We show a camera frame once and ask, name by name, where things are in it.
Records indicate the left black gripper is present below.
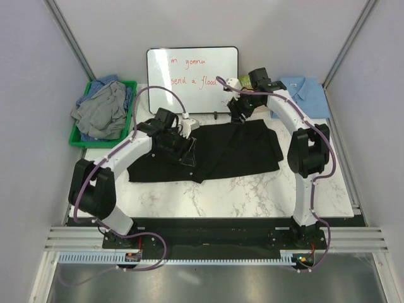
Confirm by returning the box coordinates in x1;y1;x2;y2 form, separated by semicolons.
158;129;196;167

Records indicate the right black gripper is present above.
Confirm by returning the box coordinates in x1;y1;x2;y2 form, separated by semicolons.
226;88;262;125

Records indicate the black long sleeve shirt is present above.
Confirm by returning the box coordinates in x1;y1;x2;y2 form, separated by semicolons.
127;119;283;184

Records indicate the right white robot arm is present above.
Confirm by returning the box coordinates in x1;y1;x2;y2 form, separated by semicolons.
217;68;336;249

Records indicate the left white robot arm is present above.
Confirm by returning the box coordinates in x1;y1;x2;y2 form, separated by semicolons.
68;109;199;248

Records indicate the green treehouse book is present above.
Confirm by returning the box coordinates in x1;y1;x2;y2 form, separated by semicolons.
239;75;253;90

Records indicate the white whiteboard with red writing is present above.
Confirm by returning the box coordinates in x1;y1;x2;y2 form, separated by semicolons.
146;46;239;114

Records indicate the folded light blue shirt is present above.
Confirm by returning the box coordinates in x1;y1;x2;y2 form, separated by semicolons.
280;76;330;119

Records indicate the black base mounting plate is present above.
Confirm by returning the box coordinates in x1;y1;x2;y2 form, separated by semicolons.
102;218;326;259

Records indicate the grey crumpled shirt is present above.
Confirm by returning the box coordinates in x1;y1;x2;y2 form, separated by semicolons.
71;81;127;140

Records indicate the green plastic bin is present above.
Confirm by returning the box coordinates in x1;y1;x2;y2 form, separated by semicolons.
68;80;138;150

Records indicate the blue checked shirt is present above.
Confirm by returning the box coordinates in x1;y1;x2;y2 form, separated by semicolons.
75;74;133;143

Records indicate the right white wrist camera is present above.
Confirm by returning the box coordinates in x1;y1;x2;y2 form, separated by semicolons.
223;78;242;92

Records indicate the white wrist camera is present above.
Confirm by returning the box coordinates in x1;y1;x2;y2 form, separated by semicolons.
223;78;242;92
179;118;199;138

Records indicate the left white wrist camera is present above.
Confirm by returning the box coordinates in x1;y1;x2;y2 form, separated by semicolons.
179;118;199;138

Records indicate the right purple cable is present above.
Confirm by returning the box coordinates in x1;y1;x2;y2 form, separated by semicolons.
216;74;337;274

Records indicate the light blue cable duct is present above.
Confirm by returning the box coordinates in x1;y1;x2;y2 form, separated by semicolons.
58;251;314;266

